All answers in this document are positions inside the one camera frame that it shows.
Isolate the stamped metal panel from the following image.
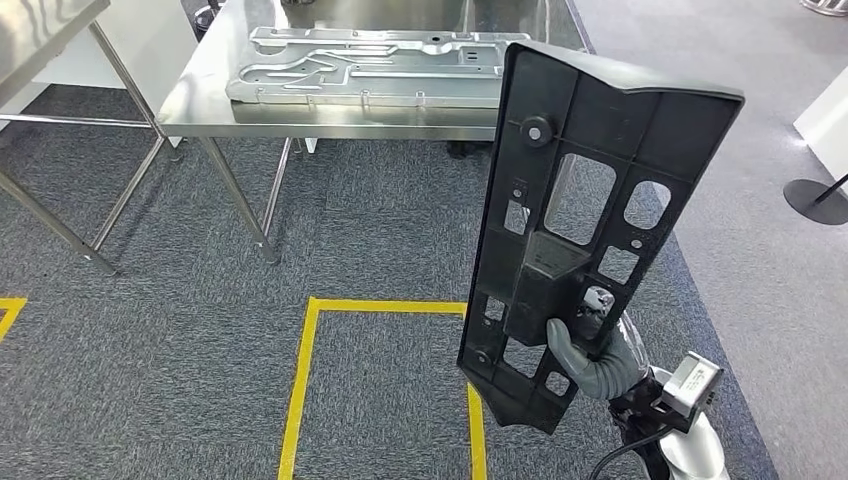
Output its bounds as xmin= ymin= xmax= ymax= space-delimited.
xmin=225 ymin=26 xmax=533 ymax=111

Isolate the black stanchion base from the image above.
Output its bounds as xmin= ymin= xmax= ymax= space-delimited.
xmin=782 ymin=172 xmax=848 ymax=227

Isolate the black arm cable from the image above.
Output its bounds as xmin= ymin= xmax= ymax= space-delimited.
xmin=587 ymin=423 xmax=672 ymax=480

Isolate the white box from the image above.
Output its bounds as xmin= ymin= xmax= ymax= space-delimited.
xmin=792 ymin=66 xmax=848 ymax=195

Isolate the black plastic plate part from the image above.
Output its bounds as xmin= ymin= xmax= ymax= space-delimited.
xmin=456 ymin=40 xmax=746 ymax=437

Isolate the stainless steel workbench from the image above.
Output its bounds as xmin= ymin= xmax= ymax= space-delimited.
xmin=156 ymin=0 xmax=592 ymax=266

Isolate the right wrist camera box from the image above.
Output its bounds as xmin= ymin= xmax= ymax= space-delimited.
xmin=622 ymin=351 xmax=725 ymax=435

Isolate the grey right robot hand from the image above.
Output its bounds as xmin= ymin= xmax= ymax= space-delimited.
xmin=545 ymin=286 xmax=652 ymax=403

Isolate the steel stanchion base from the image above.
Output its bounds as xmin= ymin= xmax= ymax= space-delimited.
xmin=800 ymin=0 xmax=848 ymax=19

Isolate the stainless steel table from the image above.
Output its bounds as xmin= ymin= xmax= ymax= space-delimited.
xmin=0 ymin=0 xmax=185 ymax=278

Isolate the white cabinet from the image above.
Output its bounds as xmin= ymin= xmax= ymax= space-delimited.
xmin=29 ymin=0 xmax=200 ymax=148

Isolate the yellow floor tape square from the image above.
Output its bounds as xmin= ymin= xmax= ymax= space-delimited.
xmin=276 ymin=297 xmax=490 ymax=480
xmin=0 ymin=297 xmax=29 ymax=344

